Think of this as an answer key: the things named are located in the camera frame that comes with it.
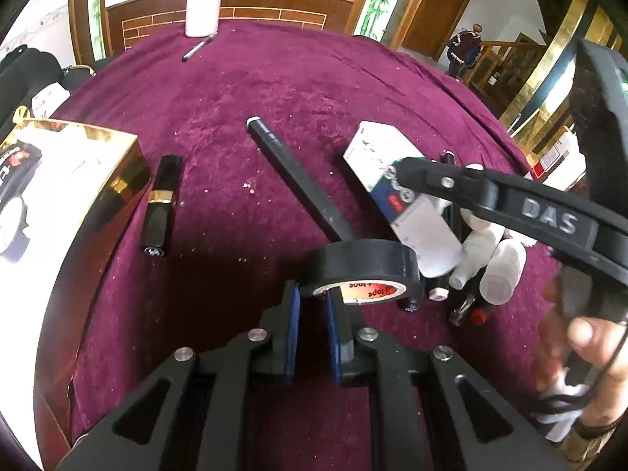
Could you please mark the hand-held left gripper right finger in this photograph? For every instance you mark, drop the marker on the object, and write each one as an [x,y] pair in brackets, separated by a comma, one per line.
[337,338]

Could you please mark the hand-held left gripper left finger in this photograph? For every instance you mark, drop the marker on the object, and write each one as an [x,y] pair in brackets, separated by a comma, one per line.
[293,333]

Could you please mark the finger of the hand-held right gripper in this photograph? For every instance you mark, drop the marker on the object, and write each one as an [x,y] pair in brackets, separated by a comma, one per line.
[456,184]

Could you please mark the tall white bottle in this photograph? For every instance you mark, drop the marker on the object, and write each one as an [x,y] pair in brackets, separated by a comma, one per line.
[473,260]

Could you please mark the black tape roll red core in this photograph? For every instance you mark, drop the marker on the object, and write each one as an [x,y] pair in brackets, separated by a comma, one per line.
[363,260]

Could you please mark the white and blue medicine box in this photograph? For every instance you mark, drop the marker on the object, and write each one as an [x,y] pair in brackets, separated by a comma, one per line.
[378,147]

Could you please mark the gold-edged white tray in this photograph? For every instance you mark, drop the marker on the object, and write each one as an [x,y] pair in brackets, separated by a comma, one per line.
[64,181]

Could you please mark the person's right hand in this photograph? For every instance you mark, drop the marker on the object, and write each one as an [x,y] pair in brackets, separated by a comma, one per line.
[593,341]

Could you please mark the white bottle green cross label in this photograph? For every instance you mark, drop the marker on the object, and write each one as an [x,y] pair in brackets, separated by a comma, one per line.
[478,224]

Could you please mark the person in background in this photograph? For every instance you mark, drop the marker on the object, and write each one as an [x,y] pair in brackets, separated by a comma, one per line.
[463,49]

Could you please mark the wooden door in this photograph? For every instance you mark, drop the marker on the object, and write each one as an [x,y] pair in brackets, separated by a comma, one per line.
[436,14]

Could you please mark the black and gold lipstick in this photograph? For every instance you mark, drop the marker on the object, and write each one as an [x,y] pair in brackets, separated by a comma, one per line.
[159,206]

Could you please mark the bamboo painted panel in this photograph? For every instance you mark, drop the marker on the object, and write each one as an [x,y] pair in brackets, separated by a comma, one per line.
[378,0]

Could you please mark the wooden counter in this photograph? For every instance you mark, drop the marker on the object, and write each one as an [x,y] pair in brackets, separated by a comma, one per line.
[270,7]

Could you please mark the dark pen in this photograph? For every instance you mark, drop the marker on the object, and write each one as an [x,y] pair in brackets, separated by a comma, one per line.
[198,48]

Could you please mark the black pouch white print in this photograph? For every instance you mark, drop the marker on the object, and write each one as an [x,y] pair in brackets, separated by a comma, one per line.
[14,162]

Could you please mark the white bag red print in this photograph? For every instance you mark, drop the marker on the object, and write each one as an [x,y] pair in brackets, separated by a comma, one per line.
[47,100]

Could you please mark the black leather sofa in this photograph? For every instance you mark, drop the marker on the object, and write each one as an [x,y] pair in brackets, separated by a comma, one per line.
[24,73]

